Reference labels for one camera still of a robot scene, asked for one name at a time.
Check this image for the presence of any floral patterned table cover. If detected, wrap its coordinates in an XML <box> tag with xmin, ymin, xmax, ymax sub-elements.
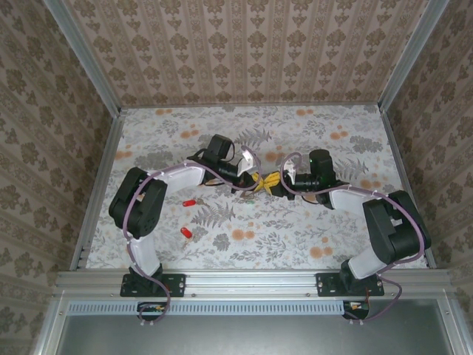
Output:
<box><xmin>85</xmin><ymin>105</ymin><xmax>426</xmax><ymax>271</ymax></box>

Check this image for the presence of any black connector box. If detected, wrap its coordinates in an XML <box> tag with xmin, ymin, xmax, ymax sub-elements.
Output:
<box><xmin>137</xmin><ymin>301</ymin><xmax>167</xmax><ymax>322</ymax></box>
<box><xmin>342</xmin><ymin>301</ymin><xmax>371</xmax><ymax>322</ymax></box>

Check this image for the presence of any grey metal panel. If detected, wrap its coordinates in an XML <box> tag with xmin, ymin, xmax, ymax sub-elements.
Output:
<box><xmin>33</xmin><ymin>295</ymin><xmax>473</xmax><ymax>355</ymax></box>

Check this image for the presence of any aluminium rear rail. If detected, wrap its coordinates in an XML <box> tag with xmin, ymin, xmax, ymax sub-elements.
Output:
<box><xmin>120</xmin><ymin>102</ymin><xmax>381</xmax><ymax>110</ymax></box>

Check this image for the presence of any aluminium side rail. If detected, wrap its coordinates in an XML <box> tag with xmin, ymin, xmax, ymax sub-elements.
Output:
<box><xmin>69</xmin><ymin>110</ymin><xmax>126</xmax><ymax>271</ymax></box>
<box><xmin>380</xmin><ymin>106</ymin><xmax>438</xmax><ymax>269</ymax></box>

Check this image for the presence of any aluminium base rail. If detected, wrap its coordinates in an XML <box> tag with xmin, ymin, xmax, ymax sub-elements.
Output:
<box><xmin>54</xmin><ymin>268</ymin><xmax>456</xmax><ymax>300</ymax></box>

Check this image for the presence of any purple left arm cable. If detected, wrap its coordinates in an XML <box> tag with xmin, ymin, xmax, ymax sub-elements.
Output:
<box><xmin>123</xmin><ymin>145</ymin><xmax>262</xmax><ymax>328</ymax></box>

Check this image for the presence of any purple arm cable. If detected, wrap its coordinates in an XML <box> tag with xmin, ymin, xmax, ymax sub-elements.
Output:
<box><xmin>123</xmin><ymin>145</ymin><xmax>262</xmax><ymax>328</ymax></box>
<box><xmin>280</xmin><ymin>152</ymin><xmax>425</xmax><ymax>327</ymax></box>

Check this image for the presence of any slotted grey cable duct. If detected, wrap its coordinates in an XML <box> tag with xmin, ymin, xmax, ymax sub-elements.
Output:
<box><xmin>67</xmin><ymin>300</ymin><xmax>370</xmax><ymax>317</ymax></box>

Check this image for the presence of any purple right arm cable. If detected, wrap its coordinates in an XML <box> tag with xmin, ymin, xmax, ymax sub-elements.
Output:
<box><xmin>280</xmin><ymin>152</ymin><xmax>425</xmax><ymax>327</ymax></box>

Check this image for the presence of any aluminium frame post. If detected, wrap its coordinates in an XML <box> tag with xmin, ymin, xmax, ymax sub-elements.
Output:
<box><xmin>42</xmin><ymin>0</ymin><xmax>123</xmax><ymax>116</ymax></box>
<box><xmin>378</xmin><ymin>0</ymin><xmax>450</xmax><ymax>112</ymax></box>

